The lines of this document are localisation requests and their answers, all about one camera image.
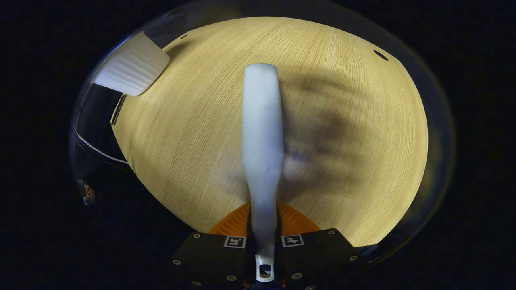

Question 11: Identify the small white broom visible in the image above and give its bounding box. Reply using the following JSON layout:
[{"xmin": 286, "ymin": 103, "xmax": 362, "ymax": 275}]
[{"xmin": 241, "ymin": 63, "xmax": 285, "ymax": 282}]

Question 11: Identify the white cable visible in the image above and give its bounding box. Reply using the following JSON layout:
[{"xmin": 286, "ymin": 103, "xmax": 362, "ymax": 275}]
[{"xmin": 74, "ymin": 131, "xmax": 130, "ymax": 165}]

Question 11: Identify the white ribbed garbage bin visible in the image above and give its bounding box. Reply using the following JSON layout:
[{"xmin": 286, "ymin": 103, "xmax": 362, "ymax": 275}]
[{"xmin": 91, "ymin": 31, "xmax": 171, "ymax": 97}]

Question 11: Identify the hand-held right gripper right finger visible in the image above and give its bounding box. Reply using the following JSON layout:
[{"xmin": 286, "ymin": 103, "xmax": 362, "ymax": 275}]
[{"xmin": 266, "ymin": 201, "xmax": 360, "ymax": 289}]

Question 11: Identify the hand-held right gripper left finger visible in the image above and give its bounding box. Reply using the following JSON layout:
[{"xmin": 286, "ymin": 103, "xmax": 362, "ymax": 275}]
[{"xmin": 171, "ymin": 201, "xmax": 258, "ymax": 289}]

